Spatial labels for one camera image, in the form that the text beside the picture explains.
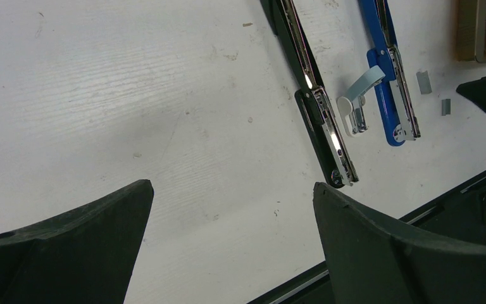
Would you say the brown wooden tray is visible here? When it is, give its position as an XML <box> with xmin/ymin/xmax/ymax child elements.
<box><xmin>455</xmin><ymin>0</ymin><xmax>486</xmax><ymax>63</ymax></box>

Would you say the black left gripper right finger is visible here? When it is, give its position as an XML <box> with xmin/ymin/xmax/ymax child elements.
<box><xmin>313</xmin><ymin>182</ymin><xmax>486</xmax><ymax>303</ymax></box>

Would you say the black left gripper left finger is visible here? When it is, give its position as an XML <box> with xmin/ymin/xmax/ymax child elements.
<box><xmin>0</xmin><ymin>179</ymin><xmax>154</xmax><ymax>303</ymax></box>

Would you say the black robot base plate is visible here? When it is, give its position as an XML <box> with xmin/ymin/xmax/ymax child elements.
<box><xmin>247</xmin><ymin>157</ymin><xmax>486</xmax><ymax>304</ymax></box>

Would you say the black stapler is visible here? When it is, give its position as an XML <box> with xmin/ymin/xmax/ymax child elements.
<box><xmin>260</xmin><ymin>0</ymin><xmax>359</xmax><ymax>189</ymax></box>

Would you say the small grey staple strip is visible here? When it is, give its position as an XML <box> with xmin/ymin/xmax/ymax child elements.
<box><xmin>441</xmin><ymin>98</ymin><xmax>451</xmax><ymax>117</ymax></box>

